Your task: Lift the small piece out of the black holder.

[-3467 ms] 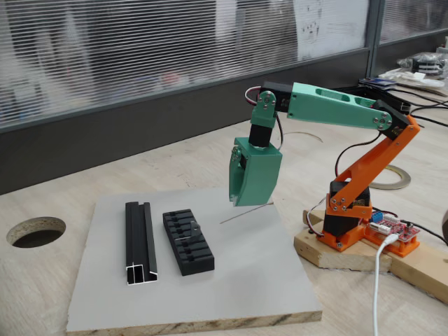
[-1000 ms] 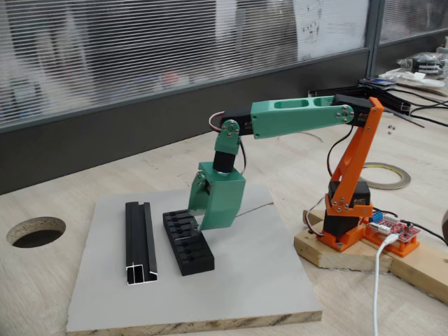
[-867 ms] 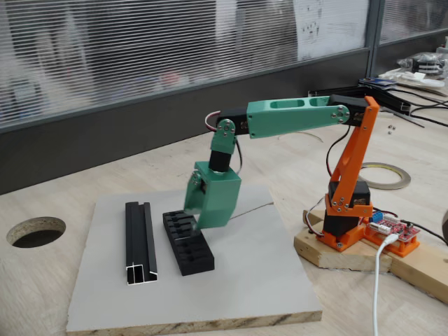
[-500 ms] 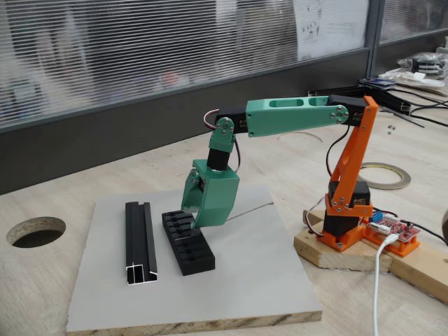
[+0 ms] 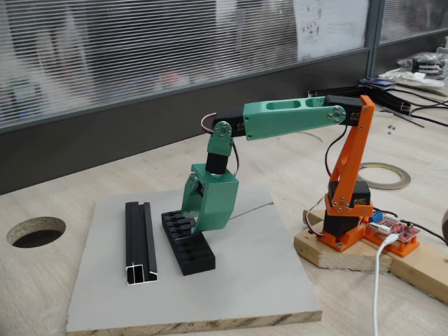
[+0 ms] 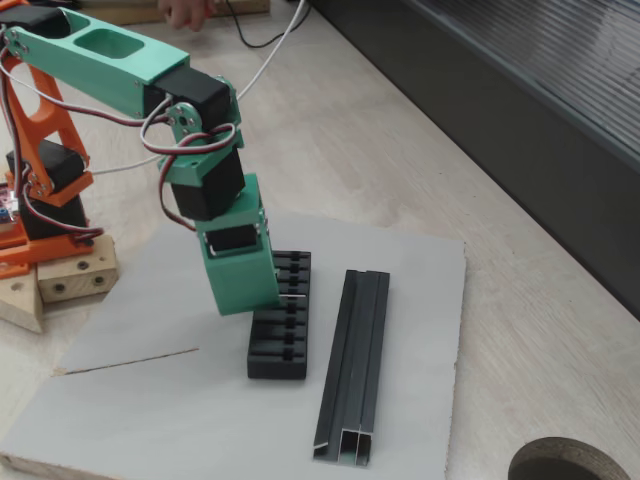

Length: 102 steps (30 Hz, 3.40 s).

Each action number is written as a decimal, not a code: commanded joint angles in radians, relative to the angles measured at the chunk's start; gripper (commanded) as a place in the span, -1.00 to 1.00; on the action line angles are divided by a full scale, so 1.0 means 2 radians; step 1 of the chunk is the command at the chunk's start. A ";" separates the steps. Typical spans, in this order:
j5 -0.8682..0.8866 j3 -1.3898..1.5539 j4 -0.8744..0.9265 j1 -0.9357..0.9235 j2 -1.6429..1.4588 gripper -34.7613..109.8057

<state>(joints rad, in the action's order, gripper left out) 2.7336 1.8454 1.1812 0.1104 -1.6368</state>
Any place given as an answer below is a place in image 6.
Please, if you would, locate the black slotted holder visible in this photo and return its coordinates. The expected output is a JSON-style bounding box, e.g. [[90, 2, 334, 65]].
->
[[246, 249, 313, 382]]

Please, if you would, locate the person's hand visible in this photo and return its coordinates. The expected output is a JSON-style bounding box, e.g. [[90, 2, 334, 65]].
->
[[158, 0, 215, 33]]

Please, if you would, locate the black aluminium profile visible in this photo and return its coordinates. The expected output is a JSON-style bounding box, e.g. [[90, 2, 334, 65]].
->
[[312, 268, 391, 469]]

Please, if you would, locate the grey board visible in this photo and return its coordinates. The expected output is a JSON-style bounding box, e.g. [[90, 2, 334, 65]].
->
[[0, 209, 467, 480]]

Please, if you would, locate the wooden base block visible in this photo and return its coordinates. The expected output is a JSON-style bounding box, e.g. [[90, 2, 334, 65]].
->
[[36, 233, 119, 304]]

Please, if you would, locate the triangular wooden wedge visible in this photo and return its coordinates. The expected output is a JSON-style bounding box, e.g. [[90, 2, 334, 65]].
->
[[0, 264, 47, 335]]

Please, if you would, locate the wrist servo cable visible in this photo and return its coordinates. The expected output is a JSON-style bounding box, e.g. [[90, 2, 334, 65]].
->
[[140, 97, 237, 157]]

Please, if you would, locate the white usb cable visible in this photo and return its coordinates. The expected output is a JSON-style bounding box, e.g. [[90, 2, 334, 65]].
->
[[91, 0, 312, 176]]

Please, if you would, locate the base servo cable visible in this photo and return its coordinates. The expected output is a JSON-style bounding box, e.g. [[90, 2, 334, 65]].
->
[[29, 199, 107, 247]]

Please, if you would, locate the thin black cable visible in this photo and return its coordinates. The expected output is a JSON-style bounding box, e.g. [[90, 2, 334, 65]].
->
[[224, 0, 295, 50]]

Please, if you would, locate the shoulder servo cable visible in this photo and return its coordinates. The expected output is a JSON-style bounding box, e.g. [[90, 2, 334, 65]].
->
[[0, 49, 34, 214]]

